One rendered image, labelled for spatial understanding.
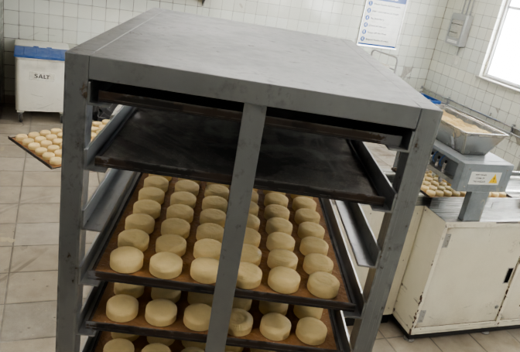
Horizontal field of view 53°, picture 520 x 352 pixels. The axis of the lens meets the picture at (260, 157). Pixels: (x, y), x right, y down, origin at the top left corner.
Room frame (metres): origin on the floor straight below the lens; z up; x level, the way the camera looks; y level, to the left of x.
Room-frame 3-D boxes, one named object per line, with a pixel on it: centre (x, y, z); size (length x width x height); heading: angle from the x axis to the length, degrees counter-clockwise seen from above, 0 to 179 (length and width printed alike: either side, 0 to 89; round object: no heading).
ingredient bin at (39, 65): (5.40, 2.47, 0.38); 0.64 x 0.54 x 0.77; 26
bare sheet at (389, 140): (0.95, 0.04, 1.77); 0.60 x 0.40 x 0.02; 5
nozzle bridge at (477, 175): (2.93, -1.06, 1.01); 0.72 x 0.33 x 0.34; 21
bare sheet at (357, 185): (0.95, 0.04, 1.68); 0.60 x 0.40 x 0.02; 5
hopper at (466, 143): (2.93, -1.06, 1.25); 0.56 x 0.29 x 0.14; 21
